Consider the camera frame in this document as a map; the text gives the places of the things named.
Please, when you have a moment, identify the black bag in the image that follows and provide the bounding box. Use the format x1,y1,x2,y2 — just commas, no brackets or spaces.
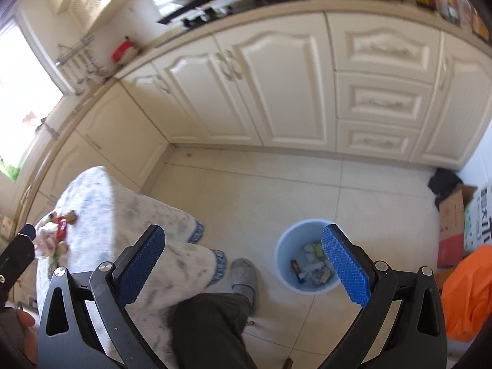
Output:
427,168,464,209

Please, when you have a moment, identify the brown cardboard box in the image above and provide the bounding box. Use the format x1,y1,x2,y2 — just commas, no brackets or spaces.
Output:
436,184,479,270

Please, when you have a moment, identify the person's left hand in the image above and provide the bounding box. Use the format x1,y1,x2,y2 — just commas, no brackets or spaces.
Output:
17,308,39,366

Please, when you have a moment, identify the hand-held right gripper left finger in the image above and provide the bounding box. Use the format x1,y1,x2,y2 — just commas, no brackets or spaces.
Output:
37,224,167,369

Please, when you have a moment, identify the orange plastic bag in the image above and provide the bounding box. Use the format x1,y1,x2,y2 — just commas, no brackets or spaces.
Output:
440,245,492,343

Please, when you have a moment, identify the grey slipper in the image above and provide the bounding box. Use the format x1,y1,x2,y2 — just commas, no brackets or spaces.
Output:
229,258,259,313

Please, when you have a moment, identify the round table with floral cloth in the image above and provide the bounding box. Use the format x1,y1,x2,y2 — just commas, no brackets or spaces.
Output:
36,166,228,369

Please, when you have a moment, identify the person's leg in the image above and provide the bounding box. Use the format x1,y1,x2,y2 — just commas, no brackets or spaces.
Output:
168,292,259,369

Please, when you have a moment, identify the light blue trash bin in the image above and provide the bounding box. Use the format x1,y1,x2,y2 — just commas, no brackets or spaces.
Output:
274,219,349,296

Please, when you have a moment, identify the kitchen window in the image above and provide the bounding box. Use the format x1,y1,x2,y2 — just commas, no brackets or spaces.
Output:
0,17,65,181

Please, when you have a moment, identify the beige dark label packet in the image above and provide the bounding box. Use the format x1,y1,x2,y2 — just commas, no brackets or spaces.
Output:
311,267,333,287

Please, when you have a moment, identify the small white plastic bag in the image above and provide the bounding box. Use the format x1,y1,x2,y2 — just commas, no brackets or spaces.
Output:
303,244,326,274

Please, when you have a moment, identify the white printed box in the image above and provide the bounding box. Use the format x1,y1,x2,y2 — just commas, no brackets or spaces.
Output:
462,184,492,255

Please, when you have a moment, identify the blue red wrapper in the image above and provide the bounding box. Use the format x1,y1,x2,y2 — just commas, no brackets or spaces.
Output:
290,259,305,284

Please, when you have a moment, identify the steel kitchen faucet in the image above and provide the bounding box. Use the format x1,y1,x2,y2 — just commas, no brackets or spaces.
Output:
38,120,61,141

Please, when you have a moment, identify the black gas stove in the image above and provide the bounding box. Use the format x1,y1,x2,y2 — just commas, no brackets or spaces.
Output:
156,0,309,28

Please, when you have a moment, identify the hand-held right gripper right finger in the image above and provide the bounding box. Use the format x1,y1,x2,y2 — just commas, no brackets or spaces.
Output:
321,223,448,369

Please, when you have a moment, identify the wall utensil rack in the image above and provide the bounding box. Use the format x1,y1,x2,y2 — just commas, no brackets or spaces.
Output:
55,33,97,65

